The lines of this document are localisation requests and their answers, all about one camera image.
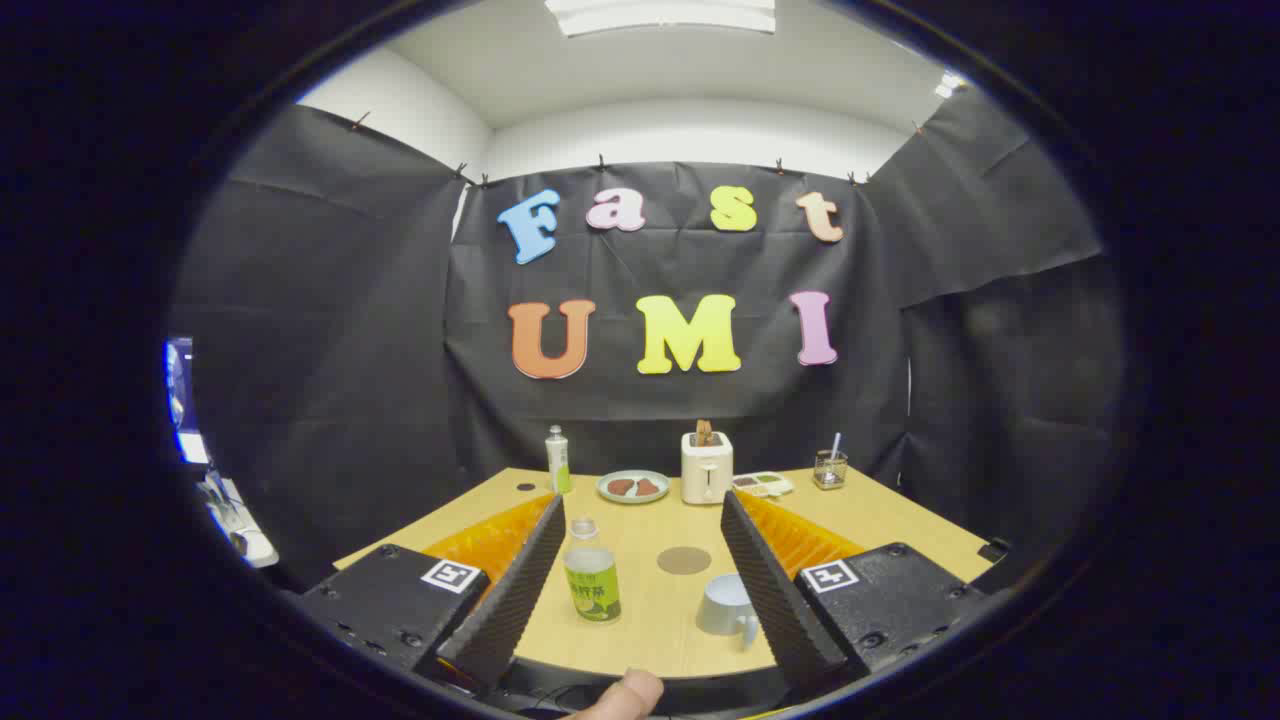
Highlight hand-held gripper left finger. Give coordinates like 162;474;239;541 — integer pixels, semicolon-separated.
295;492;567;691

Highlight long ceiling light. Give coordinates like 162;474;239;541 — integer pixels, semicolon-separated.
545;0;777;38

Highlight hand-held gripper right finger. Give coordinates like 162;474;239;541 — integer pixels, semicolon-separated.
720;490;991;691

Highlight green label juice bottle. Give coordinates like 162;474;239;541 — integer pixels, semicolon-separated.
563;517;622;624

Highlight white toaster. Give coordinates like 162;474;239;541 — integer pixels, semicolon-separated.
681;431;734;505

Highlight slim white green bottle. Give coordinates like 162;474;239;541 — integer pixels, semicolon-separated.
545;425;573;495

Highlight wooden table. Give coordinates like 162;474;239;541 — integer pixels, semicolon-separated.
333;466;996;681

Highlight pale blue cup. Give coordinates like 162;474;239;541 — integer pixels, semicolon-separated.
696;573;761;649

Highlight pale green plate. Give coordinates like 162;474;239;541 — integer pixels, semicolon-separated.
596;470;671;504

